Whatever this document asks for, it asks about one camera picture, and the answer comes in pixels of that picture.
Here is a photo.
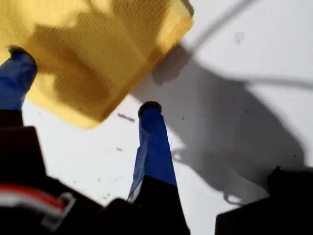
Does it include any red white servo wire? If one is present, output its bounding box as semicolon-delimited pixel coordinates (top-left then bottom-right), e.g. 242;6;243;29
0;183;77;230

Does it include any yellow towel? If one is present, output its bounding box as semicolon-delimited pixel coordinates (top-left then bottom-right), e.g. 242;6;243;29
0;0;195;130

